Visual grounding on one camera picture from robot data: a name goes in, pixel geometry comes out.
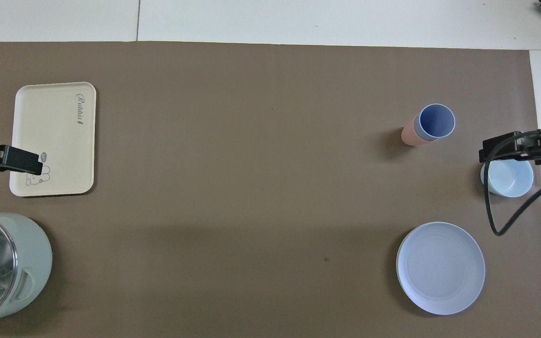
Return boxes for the light blue bowl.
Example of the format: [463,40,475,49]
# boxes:
[480,159,534,197]

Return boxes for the blue round plate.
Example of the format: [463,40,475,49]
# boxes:
[396,222,486,315]

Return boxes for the pink plastic cup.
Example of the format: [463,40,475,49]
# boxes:
[401,115,433,146]

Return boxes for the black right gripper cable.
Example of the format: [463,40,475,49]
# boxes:
[483,131,541,237]

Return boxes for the cream tray with rabbit print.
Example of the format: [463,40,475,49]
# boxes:
[9,82,97,197]

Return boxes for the brown paper table mat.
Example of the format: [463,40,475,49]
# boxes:
[0,41,541,338]

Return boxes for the pale green cooking pot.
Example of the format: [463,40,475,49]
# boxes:
[0,213,53,328]

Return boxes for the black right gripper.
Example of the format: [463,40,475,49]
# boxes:
[479,129,541,165]

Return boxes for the blue plastic cup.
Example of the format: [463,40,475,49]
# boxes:
[415,103,456,141]

